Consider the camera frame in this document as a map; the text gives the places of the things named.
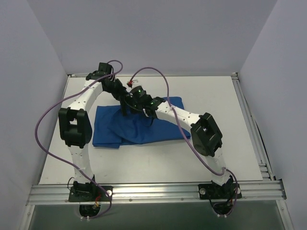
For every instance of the blue surgical drape cloth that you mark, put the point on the blue surgical drape cloth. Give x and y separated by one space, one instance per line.
112 129

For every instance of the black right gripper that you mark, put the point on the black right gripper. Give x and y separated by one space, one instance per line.
132 103

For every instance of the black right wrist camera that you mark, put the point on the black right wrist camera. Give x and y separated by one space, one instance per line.
139 95

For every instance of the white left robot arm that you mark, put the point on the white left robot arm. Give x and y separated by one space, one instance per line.
75 126

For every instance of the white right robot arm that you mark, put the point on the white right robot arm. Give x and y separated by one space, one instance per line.
200 132

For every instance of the aluminium front frame rail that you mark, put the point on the aluminium front frame rail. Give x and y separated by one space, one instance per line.
159 193

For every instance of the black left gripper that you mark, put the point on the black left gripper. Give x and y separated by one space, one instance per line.
122 98

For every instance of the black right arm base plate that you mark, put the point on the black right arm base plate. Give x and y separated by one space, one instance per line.
213 191

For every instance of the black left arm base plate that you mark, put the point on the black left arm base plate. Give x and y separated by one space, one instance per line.
87 193

